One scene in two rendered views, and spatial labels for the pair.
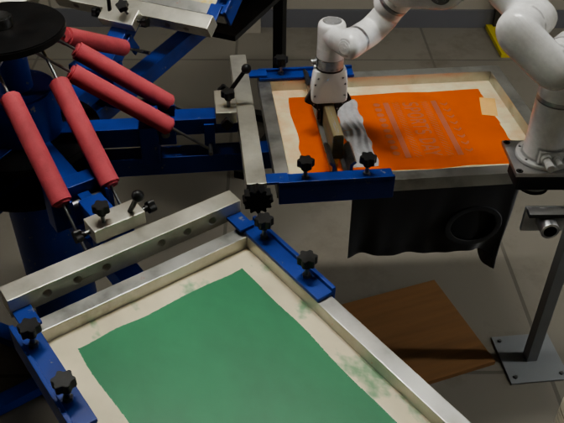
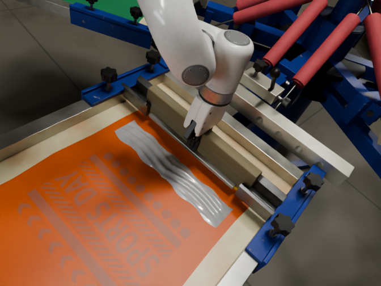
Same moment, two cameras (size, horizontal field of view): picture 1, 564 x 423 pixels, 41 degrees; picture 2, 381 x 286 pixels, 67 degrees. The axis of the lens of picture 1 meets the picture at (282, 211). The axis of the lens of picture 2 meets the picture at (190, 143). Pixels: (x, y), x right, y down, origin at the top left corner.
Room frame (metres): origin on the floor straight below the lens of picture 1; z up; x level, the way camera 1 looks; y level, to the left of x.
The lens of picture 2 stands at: (2.10, -0.55, 1.55)
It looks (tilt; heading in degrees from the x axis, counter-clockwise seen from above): 48 degrees down; 123
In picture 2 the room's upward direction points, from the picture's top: 20 degrees clockwise
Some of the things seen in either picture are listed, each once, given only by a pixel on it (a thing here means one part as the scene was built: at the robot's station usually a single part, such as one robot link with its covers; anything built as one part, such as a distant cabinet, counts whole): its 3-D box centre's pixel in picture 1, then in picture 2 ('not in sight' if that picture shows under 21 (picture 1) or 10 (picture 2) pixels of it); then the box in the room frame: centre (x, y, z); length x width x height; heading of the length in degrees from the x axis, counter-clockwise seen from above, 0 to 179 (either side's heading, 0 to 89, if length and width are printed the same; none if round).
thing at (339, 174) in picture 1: (335, 184); (130, 85); (1.56, -0.14, 0.97); 0.30 x 0.05 x 0.07; 97
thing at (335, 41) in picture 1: (341, 43); (208, 54); (1.81, -0.15, 1.25); 0.15 x 0.10 x 0.11; 53
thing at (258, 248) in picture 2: (305, 80); (283, 216); (2.11, -0.07, 0.97); 0.30 x 0.05 x 0.07; 97
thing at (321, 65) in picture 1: (327, 61); (219, 86); (1.84, -0.12, 1.18); 0.09 x 0.07 x 0.03; 97
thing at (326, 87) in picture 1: (328, 80); (209, 108); (1.84, -0.12, 1.12); 0.10 x 0.08 x 0.11; 97
